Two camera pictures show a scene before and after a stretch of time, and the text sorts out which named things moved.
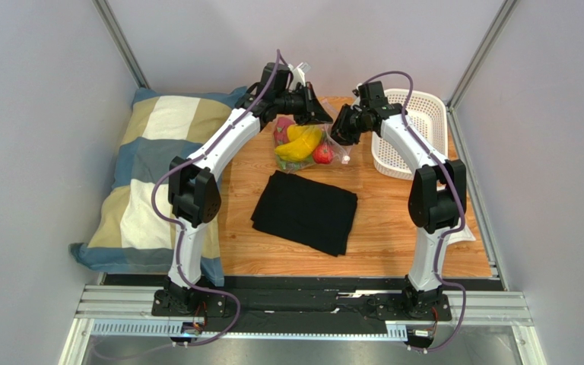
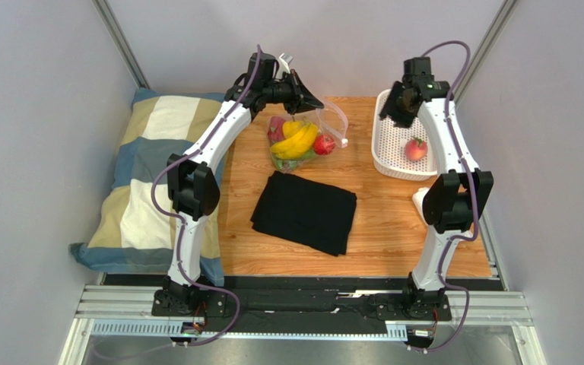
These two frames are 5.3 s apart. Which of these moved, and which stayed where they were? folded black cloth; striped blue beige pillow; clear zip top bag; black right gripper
Moved: black right gripper; clear zip top bag
Stayed: folded black cloth; striped blue beige pillow
